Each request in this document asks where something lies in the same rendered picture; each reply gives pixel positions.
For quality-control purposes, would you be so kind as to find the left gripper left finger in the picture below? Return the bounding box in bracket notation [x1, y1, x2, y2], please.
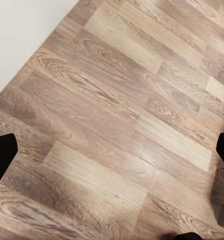
[0, 133, 18, 181]

